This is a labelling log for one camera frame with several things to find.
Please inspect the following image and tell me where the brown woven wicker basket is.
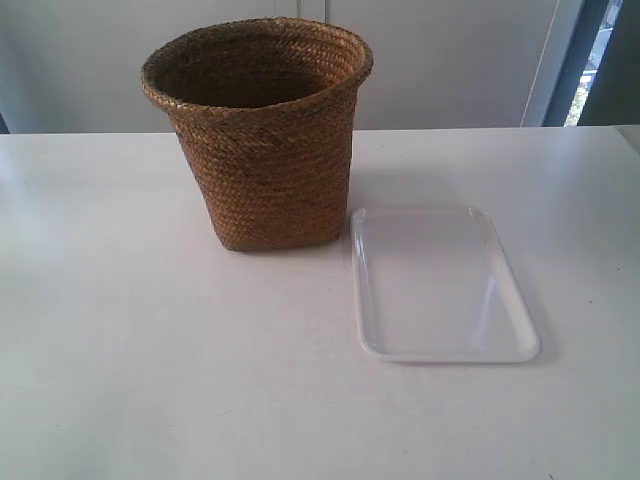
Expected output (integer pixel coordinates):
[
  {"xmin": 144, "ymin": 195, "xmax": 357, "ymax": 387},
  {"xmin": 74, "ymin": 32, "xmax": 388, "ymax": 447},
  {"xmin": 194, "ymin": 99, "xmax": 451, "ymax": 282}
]
[{"xmin": 141, "ymin": 17, "xmax": 374, "ymax": 252}]

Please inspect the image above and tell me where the white rectangular plastic tray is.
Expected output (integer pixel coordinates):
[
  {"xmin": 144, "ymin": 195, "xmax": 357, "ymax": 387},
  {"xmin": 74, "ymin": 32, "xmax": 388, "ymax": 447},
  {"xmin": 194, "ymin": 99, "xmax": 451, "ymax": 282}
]
[{"xmin": 350, "ymin": 206, "xmax": 541, "ymax": 364}]

